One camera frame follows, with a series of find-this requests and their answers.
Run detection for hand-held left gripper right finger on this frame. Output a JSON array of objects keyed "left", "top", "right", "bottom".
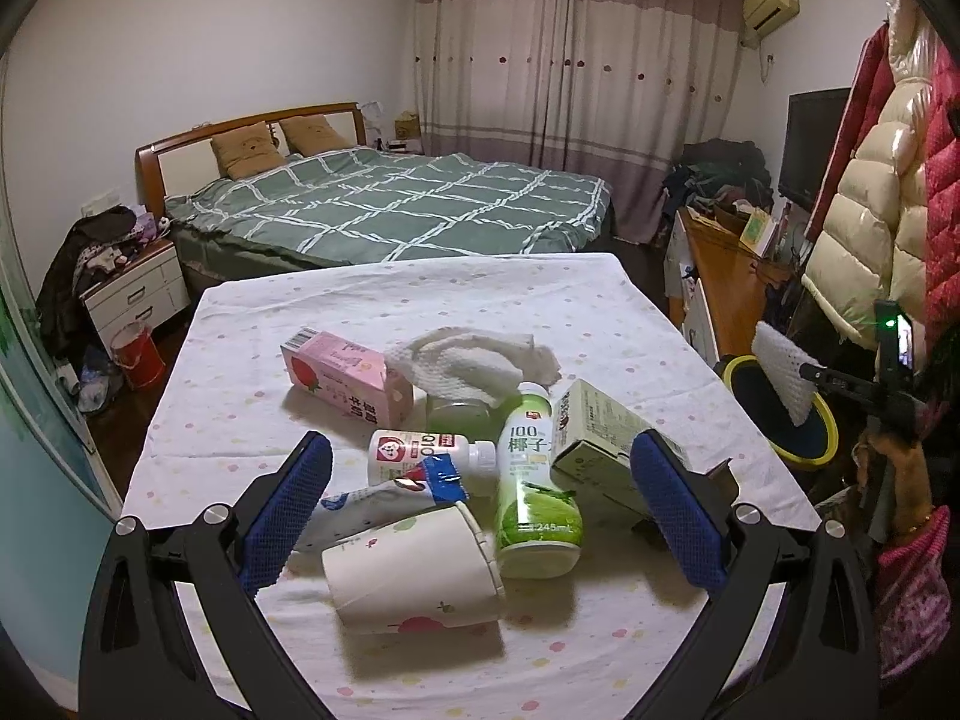
[{"left": 628, "top": 429, "right": 880, "bottom": 720}]

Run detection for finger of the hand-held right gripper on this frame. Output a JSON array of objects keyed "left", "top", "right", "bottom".
[{"left": 798, "top": 363, "right": 880, "bottom": 400}]

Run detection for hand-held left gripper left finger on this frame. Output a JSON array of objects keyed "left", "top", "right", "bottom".
[{"left": 79, "top": 431, "right": 335, "bottom": 720}]

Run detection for white foam fruit net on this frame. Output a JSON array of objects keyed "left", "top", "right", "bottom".
[{"left": 752, "top": 321, "right": 818, "bottom": 427}]

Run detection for white and blue snack wrapper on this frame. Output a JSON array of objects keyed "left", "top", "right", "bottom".
[{"left": 296, "top": 454, "right": 472, "bottom": 552}]

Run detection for black bin with yellow rim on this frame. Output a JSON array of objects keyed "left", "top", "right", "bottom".
[{"left": 712, "top": 355, "right": 839, "bottom": 472}]

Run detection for green and beige carton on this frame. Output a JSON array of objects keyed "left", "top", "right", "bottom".
[{"left": 550, "top": 379, "right": 740, "bottom": 533}]

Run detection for white supplement bottle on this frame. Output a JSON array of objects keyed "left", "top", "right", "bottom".
[{"left": 367, "top": 429, "right": 498, "bottom": 487}]

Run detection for white paper cup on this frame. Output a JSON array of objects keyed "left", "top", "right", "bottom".
[{"left": 321, "top": 502, "right": 505, "bottom": 635}]

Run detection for green coconut water bottle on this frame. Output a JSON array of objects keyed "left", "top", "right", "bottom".
[{"left": 493, "top": 381, "right": 584, "bottom": 580}]

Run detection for pink milk carton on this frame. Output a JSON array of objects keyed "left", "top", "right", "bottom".
[{"left": 280, "top": 327, "right": 415, "bottom": 427}]

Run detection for green plastic jar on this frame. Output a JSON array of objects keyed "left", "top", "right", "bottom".
[{"left": 426, "top": 390, "right": 505, "bottom": 436}]

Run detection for white paper towel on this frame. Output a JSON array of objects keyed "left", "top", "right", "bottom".
[{"left": 384, "top": 328, "right": 562, "bottom": 400}]

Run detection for person's right forearm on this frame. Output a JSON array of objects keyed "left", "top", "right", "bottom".
[{"left": 874, "top": 517, "right": 955, "bottom": 683}]

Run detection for person's right hand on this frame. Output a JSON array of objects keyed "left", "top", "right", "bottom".
[{"left": 855, "top": 431, "right": 935, "bottom": 541}]

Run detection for wooden desk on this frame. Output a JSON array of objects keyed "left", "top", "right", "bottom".
[{"left": 671, "top": 206, "right": 796, "bottom": 361}]

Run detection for green box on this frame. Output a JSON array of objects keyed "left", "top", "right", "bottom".
[{"left": 739, "top": 208, "right": 777, "bottom": 252}]

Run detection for cream puffer jacket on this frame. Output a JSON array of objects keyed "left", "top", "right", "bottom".
[{"left": 801, "top": 15, "right": 946, "bottom": 350}]

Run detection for red bucket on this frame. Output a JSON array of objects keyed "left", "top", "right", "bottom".
[{"left": 110, "top": 321, "right": 167, "bottom": 391}]

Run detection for plastic bags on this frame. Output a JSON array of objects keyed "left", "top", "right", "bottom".
[{"left": 75, "top": 364, "right": 125, "bottom": 413}]

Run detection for black television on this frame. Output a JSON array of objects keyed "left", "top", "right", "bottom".
[{"left": 778, "top": 88, "right": 852, "bottom": 215}]

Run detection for pile of dark clothes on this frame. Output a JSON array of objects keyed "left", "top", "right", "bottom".
[{"left": 660, "top": 139, "right": 773, "bottom": 218}]

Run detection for teal door panel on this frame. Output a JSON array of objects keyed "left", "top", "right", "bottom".
[{"left": 0, "top": 225, "right": 125, "bottom": 691}]

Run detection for white nightstand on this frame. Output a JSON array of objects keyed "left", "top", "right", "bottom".
[{"left": 81, "top": 240, "right": 192, "bottom": 353}]

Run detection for white dotted tablecloth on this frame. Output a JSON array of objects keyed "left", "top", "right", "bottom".
[{"left": 120, "top": 251, "right": 822, "bottom": 720}]

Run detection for purple and white clothes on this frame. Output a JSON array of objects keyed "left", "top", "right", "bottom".
[{"left": 112, "top": 214, "right": 175, "bottom": 271}]

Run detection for black jacket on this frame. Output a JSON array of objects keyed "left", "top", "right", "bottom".
[{"left": 37, "top": 206, "right": 136, "bottom": 361}]

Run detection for green plaid duvet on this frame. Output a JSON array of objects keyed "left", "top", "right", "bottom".
[{"left": 163, "top": 146, "right": 612, "bottom": 265}]

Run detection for brown pillow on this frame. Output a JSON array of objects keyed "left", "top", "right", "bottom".
[
  {"left": 210, "top": 121, "right": 287, "bottom": 181},
  {"left": 280, "top": 115, "right": 353, "bottom": 154}
]

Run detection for beige air conditioner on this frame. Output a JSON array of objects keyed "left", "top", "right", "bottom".
[{"left": 742, "top": 0, "right": 800, "bottom": 38}]

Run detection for wooden bed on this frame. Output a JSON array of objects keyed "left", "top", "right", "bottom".
[{"left": 135, "top": 100, "right": 616, "bottom": 278}]

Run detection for pink and white curtain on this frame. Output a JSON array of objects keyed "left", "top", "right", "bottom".
[{"left": 405, "top": 0, "right": 751, "bottom": 245}]

